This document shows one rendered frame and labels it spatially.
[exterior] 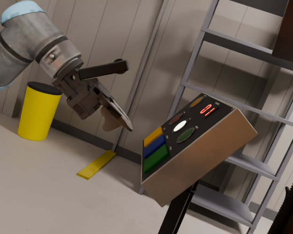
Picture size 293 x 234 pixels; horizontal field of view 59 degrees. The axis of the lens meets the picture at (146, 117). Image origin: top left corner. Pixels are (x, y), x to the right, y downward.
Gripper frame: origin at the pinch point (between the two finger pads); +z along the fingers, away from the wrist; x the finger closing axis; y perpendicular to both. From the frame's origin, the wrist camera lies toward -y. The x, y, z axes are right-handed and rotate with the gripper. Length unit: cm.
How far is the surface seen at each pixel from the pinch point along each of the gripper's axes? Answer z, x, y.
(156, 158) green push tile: 10.2, 2.1, 0.2
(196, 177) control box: 18.1, 7.0, -4.8
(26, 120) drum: -47, -216, 125
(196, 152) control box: 13.4, 7.0, -8.4
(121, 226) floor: 73, -117, 81
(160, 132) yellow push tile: 10.3, -16.6, -2.3
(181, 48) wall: 5, -256, -58
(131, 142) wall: 56, -259, 65
